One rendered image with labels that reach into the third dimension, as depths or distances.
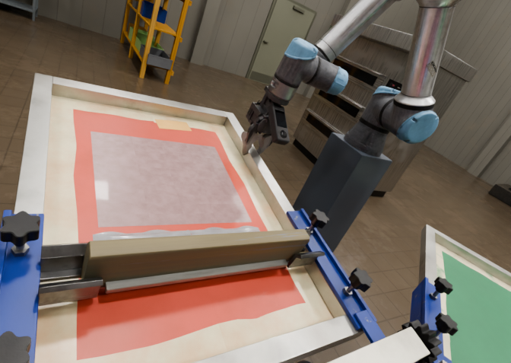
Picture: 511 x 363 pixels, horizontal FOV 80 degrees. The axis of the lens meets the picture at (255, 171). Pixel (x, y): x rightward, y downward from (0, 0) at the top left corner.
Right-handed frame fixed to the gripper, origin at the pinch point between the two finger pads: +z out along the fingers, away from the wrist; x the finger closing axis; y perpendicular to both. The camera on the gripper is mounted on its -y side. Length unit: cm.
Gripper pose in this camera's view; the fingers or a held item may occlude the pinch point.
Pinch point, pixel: (252, 154)
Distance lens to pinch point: 95.5
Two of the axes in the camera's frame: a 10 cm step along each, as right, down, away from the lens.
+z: -4.3, 7.4, 5.2
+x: -8.2, -0.7, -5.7
